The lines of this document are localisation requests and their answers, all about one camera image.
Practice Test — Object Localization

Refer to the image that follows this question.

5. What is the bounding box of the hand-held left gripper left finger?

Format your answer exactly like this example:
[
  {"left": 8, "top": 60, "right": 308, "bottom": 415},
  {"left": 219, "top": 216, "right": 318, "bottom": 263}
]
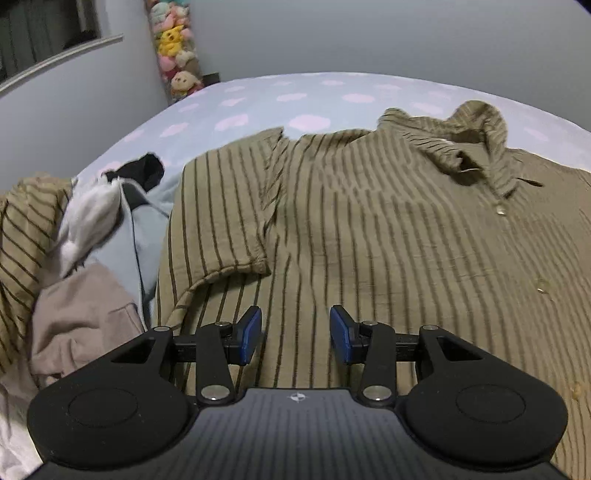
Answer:
[{"left": 111, "top": 305, "right": 263, "bottom": 408}]

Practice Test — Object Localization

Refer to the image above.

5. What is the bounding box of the stack of plush toys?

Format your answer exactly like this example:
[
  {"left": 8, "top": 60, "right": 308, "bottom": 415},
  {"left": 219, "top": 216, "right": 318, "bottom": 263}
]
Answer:
[{"left": 145, "top": 0, "right": 205, "bottom": 103}]

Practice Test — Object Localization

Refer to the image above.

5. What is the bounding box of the polka-dot bed sheet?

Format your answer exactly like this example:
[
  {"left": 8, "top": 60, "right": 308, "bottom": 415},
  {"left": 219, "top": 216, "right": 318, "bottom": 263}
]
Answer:
[{"left": 74, "top": 71, "right": 591, "bottom": 183}]

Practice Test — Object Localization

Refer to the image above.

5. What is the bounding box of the window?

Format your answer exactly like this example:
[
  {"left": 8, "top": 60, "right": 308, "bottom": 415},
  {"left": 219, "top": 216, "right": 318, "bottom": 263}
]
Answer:
[{"left": 0, "top": 0, "right": 125, "bottom": 93}]

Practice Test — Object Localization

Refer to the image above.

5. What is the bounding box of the tan striped shirt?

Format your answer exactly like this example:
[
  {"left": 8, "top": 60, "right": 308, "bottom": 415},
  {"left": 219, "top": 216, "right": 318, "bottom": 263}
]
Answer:
[{"left": 154, "top": 99, "right": 591, "bottom": 480}]

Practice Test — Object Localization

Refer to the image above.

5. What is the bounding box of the beige garment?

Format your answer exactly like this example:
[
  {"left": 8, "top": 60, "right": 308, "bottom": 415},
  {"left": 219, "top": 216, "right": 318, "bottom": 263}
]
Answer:
[{"left": 30, "top": 262, "right": 147, "bottom": 391}]

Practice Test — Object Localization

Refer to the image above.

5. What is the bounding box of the white fluffy cloth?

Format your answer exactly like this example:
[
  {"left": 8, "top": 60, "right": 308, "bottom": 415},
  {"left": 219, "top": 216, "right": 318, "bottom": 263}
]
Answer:
[{"left": 58, "top": 178, "right": 126, "bottom": 278}]

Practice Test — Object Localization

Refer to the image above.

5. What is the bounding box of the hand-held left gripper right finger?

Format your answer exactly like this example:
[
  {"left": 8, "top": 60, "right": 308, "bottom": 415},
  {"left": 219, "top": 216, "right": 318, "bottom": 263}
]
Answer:
[{"left": 329, "top": 305, "right": 483, "bottom": 408}]

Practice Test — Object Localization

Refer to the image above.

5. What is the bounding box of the tan striped garment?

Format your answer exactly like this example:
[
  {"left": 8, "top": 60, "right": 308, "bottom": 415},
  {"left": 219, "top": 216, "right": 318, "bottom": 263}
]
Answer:
[{"left": 0, "top": 173, "right": 78, "bottom": 374}]

